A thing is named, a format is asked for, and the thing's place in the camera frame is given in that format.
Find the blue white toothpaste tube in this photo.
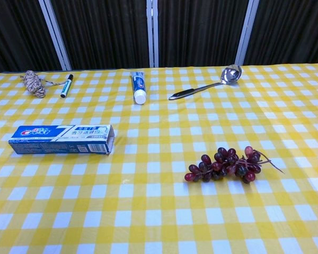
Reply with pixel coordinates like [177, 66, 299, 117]
[130, 71, 147, 105]

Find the dark corrugated screen panel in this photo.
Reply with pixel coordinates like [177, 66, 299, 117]
[157, 0, 249, 68]
[244, 0, 318, 66]
[50, 0, 149, 71]
[0, 0, 62, 75]

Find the yellow white checkered tablecloth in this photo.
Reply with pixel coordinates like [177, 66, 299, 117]
[0, 63, 318, 254]

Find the green white marker pen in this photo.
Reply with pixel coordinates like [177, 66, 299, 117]
[60, 74, 75, 99]

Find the purple grape bunch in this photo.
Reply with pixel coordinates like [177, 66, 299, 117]
[184, 146, 285, 185]

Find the grey screen frame post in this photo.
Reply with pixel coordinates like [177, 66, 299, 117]
[146, 0, 160, 68]
[38, 0, 72, 71]
[234, 0, 260, 66]

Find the blue white toothpaste box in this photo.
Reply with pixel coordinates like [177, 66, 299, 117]
[7, 123, 116, 156]

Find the stainless steel ladle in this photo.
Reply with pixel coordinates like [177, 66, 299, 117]
[168, 64, 243, 101]

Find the braided beige rope bundle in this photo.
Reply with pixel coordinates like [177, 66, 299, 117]
[20, 70, 67, 99]

